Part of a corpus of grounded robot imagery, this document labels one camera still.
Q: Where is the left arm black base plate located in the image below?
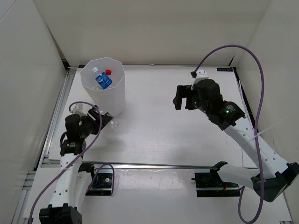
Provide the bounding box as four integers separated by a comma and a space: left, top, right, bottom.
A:
85, 168, 114, 196

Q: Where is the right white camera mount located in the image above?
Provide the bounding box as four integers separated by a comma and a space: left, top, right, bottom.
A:
191, 70, 209, 90

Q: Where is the white octagonal plastic bin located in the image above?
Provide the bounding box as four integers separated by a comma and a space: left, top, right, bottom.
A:
80, 57, 126, 117

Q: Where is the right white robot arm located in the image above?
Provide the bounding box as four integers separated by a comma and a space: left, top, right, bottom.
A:
173, 79, 299, 202

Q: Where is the Pepsi black cap bottle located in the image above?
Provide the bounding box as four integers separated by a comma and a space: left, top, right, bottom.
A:
100, 111, 118, 129

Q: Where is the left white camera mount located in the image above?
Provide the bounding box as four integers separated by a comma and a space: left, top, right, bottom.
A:
69, 103, 85, 117

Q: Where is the white zip tie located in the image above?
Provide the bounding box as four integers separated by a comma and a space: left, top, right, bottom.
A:
252, 115, 291, 139

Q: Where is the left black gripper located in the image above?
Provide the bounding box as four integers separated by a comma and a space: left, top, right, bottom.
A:
79, 108, 112, 139

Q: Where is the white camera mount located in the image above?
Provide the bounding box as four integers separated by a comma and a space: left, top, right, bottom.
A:
69, 103, 85, 117
191, 70, 209, 90

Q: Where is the blue label white cap bottle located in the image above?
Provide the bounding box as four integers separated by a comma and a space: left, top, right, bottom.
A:
92, 67, 113, 90

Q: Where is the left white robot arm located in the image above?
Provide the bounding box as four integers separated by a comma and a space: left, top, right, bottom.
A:
39, 108, 113, 224

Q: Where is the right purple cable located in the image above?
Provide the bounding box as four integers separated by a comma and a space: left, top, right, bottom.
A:
190, 44, 266, 224

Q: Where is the aluminium frame rail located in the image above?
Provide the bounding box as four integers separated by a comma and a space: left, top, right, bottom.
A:
33, 58, 77, 171

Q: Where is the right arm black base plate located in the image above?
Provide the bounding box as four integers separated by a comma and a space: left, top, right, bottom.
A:
191, 172, 241, 197

